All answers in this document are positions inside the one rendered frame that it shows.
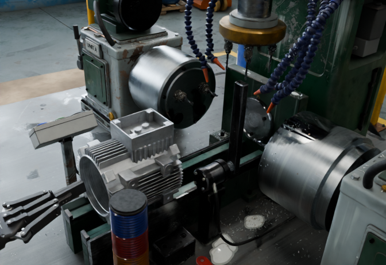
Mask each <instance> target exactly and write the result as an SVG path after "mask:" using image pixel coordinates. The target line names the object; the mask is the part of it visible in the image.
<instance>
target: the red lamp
mask: <svg viewBox="0 0 386 265"><path fill-rule="evenodd" d="M111 239H112V246H113V251H114V253H115V254H116V255H117V256H119V257H120V258H124V259H134V258H137V257H139V256H141V255H143V254H144V253H145V252H146V251H147V249H148V245H149V239H148V227H147V229H146V231H145V232H144V233H143V234H141V235H140V236H138V237H134V238H131V239H125V238H121V237H118V236H116V235H115V234H114V233H113V232H112V230H111Z"/></svg>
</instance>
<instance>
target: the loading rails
mask: <svg viewBox="0 0 386 265"><path fill-rule="evenodd" d="M229 138H230V137H228V138H225V139H223V140H221V141H218V142H216V143H214V144H212V145H209V146H207V147H204V148H202V149H200V150H197V151H195V152H193V153H190V154H188V155H186V156H183V157H181V158H179V160H180V161H181V162H182V163H181V165H182V167H181V168H182V169H183V171H182V172H183V174H182V175H183V177H182V178H183V179H182V182H181V183H182V185H181V187H178V189H179V192H177V193H175V194H173V200H172V201H170V202H168V203H166V204H164V205H163V204H161V205H159V206H157V207H154V206H153V205H152V204H150V205H148V239H149V251H151V250H152V243H153V242H155V241H156V240H158V239H160V238H162V237H164V236H166V235H168V234H169V233H171V232H173V231H175V230H177V229H179V228H180V227H184V228H185V229H186V230H187V229H188V227H189V226H191V225H192V224H194V223H196V222H198V220H199V199H200V196H199V195H198V194H197V193H196V190H197V186H196V185H195V184H194V179H193V174H194V171H195V170H196V169H197V168H200V167H204V166H207V165H209V164H211V163H212V162H213V161H215V160H217V159H222V160H224V161H225V162H227V158H228V151H229ZM244 150H245V141H244V140H242V149H241V159H240V169H239V172H238V173H236V174H233V173H232V172H231V177H230V179H229V180H227V181H225V182H223V183H221V184H222V185H224V186H225V187H226V188H225V194H224V195H222V196H221V208H223V207H225V206H226V205H228V204H230V203H232V202H234V201H236V200H237V199H239V198H242V199H243V200H245V201H246V202H247V203H249V202H251V201H253V200H254V199H256V198H257V193H256V192H254V190H255V189H257V188H259V185H258V167H259V163H260V155H262V154H263V152H262V151H261V150H257V151H255V152H253V153H250V154H248V155H246V156H244ZM61 211H62V216H63V223H64V230H65V236H66V241H67V244H68V246H69V247H70V249H71V250H72V251H73V253H74V254H76V253H78V252H80V251H83V255H84V263H85V265H113V264H114V260H113V246H112V239H111V226H110V225H109V224H108V223H107V222H105V221H103V220H101V218H99V216H98V214H96V212H95V211H94V209H93V208H92V206H91V204H90V201H89V200H88V198H85V196H84V195H83V196H80V197H78V198H75V199H73V200H72V201H69V202H68V203H66V204H64V205H62V206H61Z"/></svg>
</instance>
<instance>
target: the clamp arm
mask: <svg viewBox="0 0 386 265"><path fill-rule="evenodd" d="M248 86H249V85H248V84H247V83H245V82H243V81H241V80H238V81H236V82H235V83H234V95H233V107H232V114H231V127H230V138H229V151H228V158H227V164H230V163H231V164H230V166H231V167H233V168H231V170H230V171H231V172H232V173H233V174H236V173H238V172H239V169H240V159H241V149H242V139H243V133H244V123H245V113H246V103H247V96H248V91H249V89H248Z"/></svg>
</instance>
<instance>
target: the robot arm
mask: <svg viewBox="0 0 386 265"><path fill-rule="evenodd" d="M85 192H86V187H85V185H84V182H83V181H82V180H81V179H80V180H77V181H76V182H74V183H72V184H70V185H68V186H66V187H63V188H62V189H60V190H58V191H56V192H54V193H53V192H52V190H49V192H47V190H43V191H39V192H37V193H34V194H31V195H28V196H26V197H23V198H20V199H17V200H14V201H9V202H4V203H3V204H2V206H3V209H2V212H0V250H2V249H4V248H5V246H6V243H8V242H11V241H15V240H17V239H20V240H23V242H24V243H25V244H26V243H28V242H29V241H30V240H31V238H32V237H33V236H34V235H35V234H36V233H37V232H39V231H40V230H42V229H43V228H44V227H45V226H47V225H48V224H49V223H50V222H52V221H53V220H54V219H55V218H57V217H58V216H59V215H61V206H62V205H64V204H66V203H68V202H69V201H72V200H73V199H74V198H75V197H77V196H79V195H81V194H83V193H85Z"/></svg>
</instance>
